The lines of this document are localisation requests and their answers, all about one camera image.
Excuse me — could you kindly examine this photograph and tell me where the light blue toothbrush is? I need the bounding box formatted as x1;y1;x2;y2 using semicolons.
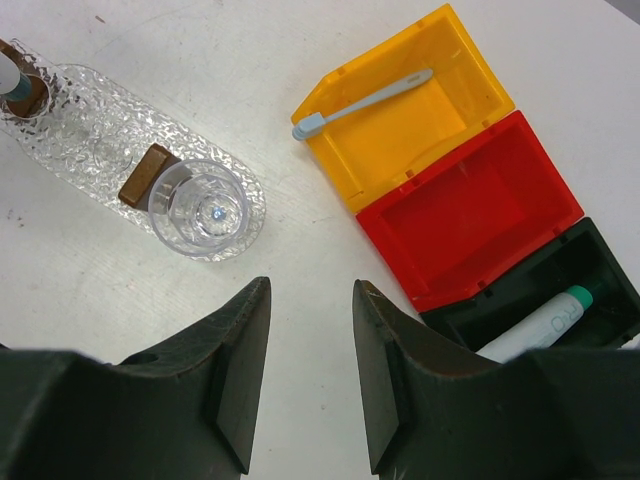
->
292;69;434;141

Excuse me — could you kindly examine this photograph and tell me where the clear plastic cup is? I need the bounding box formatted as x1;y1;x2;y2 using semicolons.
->
147;159;249;258

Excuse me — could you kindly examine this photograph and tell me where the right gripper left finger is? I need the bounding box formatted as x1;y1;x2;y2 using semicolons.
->
1;277;271;479

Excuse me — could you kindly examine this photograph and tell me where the yellow plastic bin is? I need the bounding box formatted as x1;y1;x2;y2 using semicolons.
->
291;4;515;213

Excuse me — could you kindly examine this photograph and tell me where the clear textured oval tray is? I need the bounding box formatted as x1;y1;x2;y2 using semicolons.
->
1;39;266;262

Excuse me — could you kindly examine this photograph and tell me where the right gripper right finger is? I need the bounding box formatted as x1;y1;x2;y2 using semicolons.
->
352;280;639;479

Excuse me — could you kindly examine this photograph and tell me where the brown wooden tray foot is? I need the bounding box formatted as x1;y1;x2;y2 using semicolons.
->
118;143;180;212
1;40;50;119

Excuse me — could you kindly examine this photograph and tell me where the red plastic bin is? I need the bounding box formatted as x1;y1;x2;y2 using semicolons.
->
356;111;584;313

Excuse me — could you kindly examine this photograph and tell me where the black plastic bin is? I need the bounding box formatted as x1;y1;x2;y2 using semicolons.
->
420;217;639;352

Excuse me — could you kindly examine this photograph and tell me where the white toothpaste tube green cap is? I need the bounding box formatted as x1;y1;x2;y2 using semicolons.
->
476;285;594;363

